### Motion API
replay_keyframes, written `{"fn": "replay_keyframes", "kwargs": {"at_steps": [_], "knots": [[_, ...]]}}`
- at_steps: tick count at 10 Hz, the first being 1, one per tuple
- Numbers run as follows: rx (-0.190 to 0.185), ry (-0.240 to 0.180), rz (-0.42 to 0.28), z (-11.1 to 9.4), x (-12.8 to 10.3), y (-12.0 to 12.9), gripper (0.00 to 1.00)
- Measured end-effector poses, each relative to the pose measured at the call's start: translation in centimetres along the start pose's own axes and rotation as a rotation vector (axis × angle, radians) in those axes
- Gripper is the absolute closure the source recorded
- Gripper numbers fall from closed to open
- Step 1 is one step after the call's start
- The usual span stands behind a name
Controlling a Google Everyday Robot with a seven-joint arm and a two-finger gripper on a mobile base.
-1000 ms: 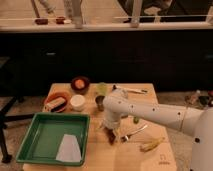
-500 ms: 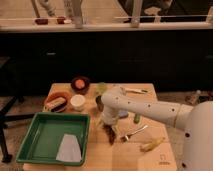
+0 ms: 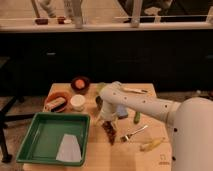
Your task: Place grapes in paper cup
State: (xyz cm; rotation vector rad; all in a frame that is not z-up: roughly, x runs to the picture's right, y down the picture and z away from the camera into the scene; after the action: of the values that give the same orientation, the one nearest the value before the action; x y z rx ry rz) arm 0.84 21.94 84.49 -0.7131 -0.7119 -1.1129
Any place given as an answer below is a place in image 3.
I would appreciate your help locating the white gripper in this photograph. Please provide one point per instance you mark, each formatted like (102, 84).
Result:
(110, 117)

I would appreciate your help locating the dark red grape bunch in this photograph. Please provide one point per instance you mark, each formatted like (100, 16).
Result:
(110, 131)

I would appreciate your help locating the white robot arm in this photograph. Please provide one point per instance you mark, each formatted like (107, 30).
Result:
(191, 122)

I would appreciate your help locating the small metal cup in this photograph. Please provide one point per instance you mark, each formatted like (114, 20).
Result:
(99, 102)

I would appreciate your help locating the green translucent cup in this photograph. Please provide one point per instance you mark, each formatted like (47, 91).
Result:
(100, 86)

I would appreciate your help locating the white paper cup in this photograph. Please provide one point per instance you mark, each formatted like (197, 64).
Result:
(77, 102)

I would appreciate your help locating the blue sponge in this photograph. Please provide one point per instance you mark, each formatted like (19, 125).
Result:
(121, 112)

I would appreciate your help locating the silver fork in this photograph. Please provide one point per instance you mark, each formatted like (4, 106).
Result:
(127, 137)

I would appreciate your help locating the green chili pepper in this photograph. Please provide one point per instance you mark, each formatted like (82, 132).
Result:
(136, 118)

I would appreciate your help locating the dark brown bowl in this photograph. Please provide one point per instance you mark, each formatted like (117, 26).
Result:
(80, 91)

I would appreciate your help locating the orange egg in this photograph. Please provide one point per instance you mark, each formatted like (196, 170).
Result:
(80, 84)

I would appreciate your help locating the orange bowl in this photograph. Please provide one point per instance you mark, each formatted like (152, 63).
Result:
(55, 95)

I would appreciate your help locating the grey folded cloth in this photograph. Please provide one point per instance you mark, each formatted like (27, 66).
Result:
(69, 149)

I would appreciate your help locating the yellow banana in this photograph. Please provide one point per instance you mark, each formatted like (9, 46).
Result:
(149, 146)

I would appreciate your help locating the green plastic tray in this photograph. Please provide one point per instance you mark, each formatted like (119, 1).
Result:
(45, 134)

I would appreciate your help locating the dark red dish right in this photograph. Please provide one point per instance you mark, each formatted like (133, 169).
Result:
(61, 20)

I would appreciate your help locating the dark red dish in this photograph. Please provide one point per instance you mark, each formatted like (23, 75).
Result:
(41, 21)
(61, 20)

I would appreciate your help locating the dark red dish left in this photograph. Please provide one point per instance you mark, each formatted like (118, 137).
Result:
(41, 21)

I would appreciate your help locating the white handled dish brush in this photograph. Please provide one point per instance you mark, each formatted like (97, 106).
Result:
(140, 91)

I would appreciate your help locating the brush with wooden handle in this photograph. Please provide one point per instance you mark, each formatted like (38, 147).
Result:
(56, 105)

